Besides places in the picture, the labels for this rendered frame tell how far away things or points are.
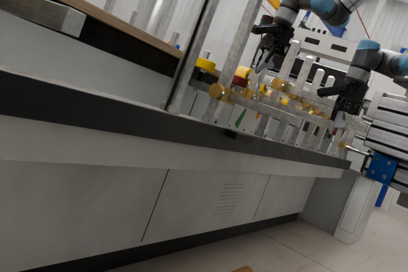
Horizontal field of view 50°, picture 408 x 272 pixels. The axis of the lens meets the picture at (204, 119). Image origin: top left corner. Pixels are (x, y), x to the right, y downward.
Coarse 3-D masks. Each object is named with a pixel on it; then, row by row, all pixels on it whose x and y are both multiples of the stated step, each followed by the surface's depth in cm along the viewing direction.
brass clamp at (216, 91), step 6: (216, 84) 147; (210, 90) 147; (216, 90) 146; (222, 90) 146; (228, 90) 150; (210, 96) 147; (216, 96) 146; (222, 96) 147; (228, 96) 151; (228, 102) 152
